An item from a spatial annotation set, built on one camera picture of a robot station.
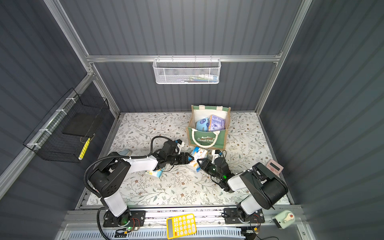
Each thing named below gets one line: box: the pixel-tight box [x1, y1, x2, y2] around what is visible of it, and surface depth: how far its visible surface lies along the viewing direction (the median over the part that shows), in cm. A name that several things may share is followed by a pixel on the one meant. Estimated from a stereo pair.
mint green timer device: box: [272, 210, 296, 229], surface depth 69 cm
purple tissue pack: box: [208, 114, 226, 132], surface depth 95 cm
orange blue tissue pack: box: [189, 146, 208, 173], surface depth 90 cm
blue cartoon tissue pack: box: [195, 117, 210, 132], surface depth 100 cm
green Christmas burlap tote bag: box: [186, 105, 231, 150], surface depth 94 cm
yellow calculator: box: [166, 213, 197, 240], surface depth 72 cm
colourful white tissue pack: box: [144, 167, 165, 178], surface depth 86 cm
